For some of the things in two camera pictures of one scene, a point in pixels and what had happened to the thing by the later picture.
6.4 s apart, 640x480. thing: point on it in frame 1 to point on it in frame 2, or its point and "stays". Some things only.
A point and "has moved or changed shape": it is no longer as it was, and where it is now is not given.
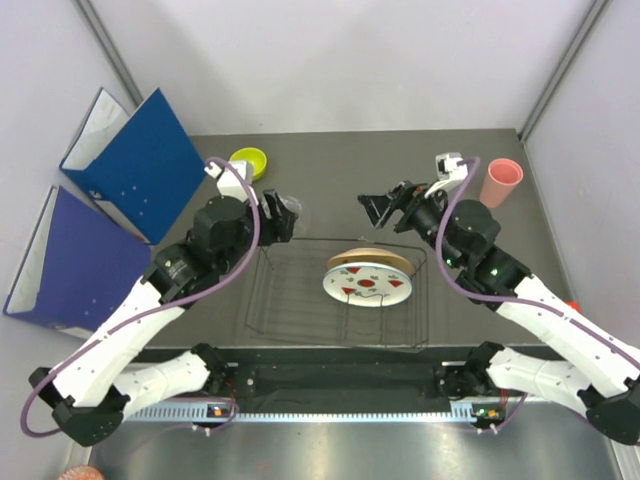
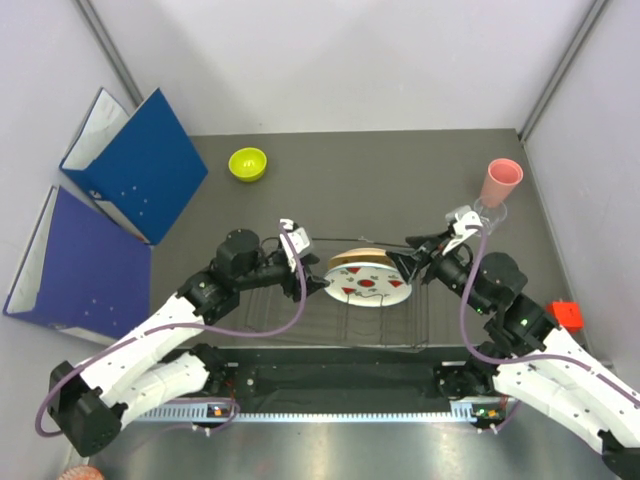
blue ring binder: [140, 168] stays
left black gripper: [277, 229] to [311, 286]
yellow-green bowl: [253, 155] stays
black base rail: [338, 379] stays
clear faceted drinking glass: [295, 206] has moved or changed shape
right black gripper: [407, 198] to [430, 249]
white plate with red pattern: [368, 284] stays
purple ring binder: [77, 269] stays
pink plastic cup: [503, 175] stays
